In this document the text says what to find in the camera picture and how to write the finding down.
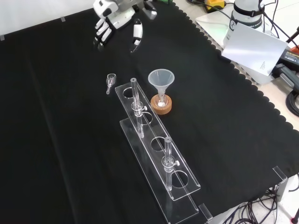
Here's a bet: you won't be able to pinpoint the clear plastic funnel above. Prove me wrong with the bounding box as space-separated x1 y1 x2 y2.
148 68 175 103

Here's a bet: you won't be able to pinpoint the black and orange power unit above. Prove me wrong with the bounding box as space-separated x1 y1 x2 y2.
278 44 299 71

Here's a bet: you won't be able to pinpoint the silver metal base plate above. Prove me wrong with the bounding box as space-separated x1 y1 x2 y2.
194 10 278 85

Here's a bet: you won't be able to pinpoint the black floor cables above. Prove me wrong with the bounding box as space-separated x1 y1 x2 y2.
214 185 299 224

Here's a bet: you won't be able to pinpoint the coiled black cable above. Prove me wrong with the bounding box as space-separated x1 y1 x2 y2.
285 90 299 118

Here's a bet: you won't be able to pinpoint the black tripod leg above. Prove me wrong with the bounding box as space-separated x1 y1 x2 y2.
285 25 299 44

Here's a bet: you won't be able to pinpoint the black cloth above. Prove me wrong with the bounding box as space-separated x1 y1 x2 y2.
0 0 299 224

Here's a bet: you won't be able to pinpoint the black plug adapter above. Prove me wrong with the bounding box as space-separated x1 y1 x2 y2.
271 63 299 91

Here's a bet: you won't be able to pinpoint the cork ring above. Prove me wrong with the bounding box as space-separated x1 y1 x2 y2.
150 94 173 116

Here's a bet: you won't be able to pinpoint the round-bottom glass flask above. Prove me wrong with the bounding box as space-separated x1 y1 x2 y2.
156 92 169 109

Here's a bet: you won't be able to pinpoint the clear acrylic funnel stand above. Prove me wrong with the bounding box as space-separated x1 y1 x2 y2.
114 77 201 224

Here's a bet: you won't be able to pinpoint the pale board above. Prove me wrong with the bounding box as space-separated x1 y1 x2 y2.
221 22 289 77

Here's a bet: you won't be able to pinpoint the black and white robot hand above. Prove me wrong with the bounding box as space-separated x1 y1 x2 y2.
93 0 144 53

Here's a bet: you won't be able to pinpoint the clear acrylic cloth clip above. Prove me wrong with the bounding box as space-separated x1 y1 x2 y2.
198 203 214 221
272 165 288 182

